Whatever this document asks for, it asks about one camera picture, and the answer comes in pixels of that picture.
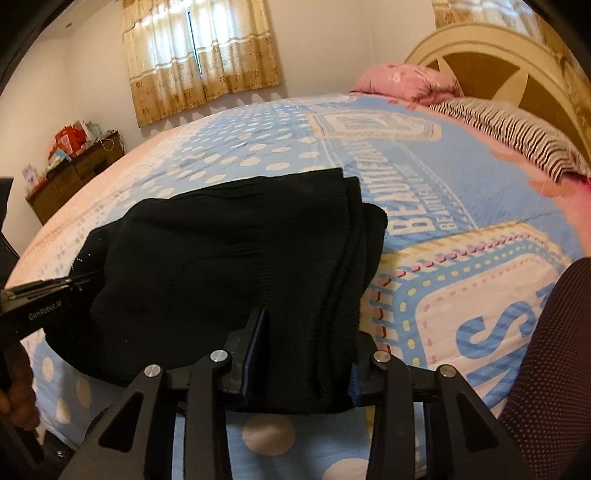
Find cream wooden headboard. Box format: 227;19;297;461
404;21;591;148

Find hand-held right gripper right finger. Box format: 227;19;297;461
346;332;532;480

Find pink pillow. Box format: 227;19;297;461
355;62;465;104

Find person's left hand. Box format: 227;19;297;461
0;353;41;431

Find striped pillow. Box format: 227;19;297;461
429;97;591;183

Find blue printed blanket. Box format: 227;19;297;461
4;92;587;480

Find person's dark dotted clothing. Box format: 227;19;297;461
501;257;591;480

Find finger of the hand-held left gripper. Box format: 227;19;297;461
68;270;101;297

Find wooden cabinet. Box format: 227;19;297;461
25;130;126;226

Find red box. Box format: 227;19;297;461
54;124;88;151

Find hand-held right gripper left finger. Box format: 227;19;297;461
60;308;267;480

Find black pants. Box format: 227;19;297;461
44;167;389;415

